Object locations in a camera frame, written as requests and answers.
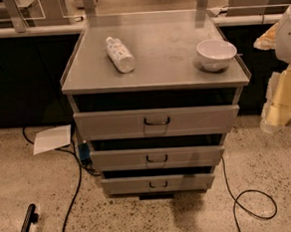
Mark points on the grey bottom drawer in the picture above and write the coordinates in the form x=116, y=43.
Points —
x=173, y=183

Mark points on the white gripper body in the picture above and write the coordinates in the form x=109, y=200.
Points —
x=289, y=41

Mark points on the white paper sheet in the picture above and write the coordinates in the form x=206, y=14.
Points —
x=52, y=138

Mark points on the grey drawer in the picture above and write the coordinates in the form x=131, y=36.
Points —
x=155, y=123
x=164, y=157
x=173, y=183

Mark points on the dark lab counter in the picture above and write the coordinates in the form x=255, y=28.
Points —
x=31, y=68

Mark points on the black bar object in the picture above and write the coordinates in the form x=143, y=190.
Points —
x=30, y=218

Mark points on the grey top drawer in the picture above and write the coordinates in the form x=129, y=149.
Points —
x=155, y=123

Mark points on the clear plastic water bottle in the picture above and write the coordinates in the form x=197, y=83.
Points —
x=123, y=59

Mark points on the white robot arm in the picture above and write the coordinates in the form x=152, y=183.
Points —
x=278, y=38

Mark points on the white ceramic bowl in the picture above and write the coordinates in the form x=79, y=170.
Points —
x=215, y=55

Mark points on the grey middle drawer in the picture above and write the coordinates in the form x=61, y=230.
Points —
x=164, y=157

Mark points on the blue power box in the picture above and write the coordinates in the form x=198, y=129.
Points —
x=84, y=152

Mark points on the grey metal drawer cabinet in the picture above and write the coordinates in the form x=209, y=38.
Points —
x=167, y=75

